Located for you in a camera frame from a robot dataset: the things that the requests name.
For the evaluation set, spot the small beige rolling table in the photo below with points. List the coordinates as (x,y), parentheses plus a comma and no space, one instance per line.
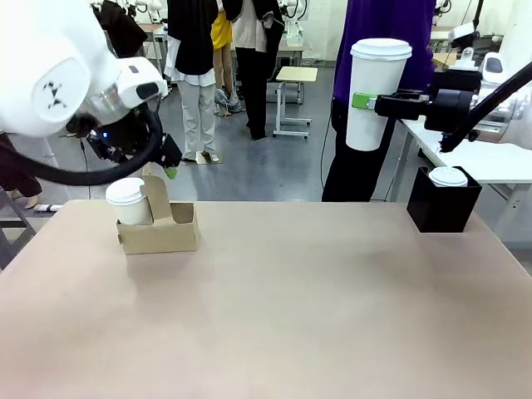
(297,74)

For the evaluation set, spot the person in purple shirt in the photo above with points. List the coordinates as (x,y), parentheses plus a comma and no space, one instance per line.
(357,174)

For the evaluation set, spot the tall white lidded cup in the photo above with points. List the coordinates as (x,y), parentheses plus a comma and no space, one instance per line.
(370,75)

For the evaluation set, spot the short white lidded cup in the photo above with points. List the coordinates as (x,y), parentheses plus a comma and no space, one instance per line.
(129,208)

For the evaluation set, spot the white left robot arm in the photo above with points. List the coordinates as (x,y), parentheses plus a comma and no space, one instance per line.
(41,62)

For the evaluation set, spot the white side table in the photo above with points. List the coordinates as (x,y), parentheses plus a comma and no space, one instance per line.
(490,166)

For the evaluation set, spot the white background device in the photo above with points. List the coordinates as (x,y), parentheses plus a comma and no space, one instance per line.
(462,31)

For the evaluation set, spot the person in beige vest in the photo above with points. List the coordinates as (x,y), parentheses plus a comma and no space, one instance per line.
(255,83)

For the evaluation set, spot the black square box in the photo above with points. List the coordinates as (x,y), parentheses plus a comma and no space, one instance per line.
(440,212)

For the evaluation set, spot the brown cardboard cup carrier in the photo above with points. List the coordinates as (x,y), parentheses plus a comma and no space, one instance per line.
(162,237)

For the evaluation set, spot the dark grey metal stand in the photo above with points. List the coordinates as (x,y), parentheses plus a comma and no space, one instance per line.
(12,224)

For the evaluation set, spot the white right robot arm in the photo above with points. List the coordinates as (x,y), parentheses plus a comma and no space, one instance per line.
(519,108)

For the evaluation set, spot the person in grey trousers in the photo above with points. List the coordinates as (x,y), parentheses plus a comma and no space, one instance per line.
(193,45)

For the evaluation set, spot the person in maroon trousers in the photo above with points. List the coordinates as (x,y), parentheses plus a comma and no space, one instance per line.
(16,178)

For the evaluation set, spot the person in yellow top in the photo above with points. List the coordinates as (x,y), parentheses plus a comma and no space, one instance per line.
(221,35)

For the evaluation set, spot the grey background desk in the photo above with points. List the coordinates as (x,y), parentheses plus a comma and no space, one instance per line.
(156,37)

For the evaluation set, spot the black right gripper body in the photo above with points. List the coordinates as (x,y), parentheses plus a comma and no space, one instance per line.
(451,110)

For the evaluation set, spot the white lidded paper cup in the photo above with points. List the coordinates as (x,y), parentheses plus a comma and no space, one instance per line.
(448,176)

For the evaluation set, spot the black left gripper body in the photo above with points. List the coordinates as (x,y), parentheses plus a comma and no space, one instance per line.
(166,151)

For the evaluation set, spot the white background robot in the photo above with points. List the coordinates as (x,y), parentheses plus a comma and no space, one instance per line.
(294,29)

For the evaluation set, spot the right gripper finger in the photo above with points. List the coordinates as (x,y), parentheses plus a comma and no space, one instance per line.
(413,94)
(363,101)

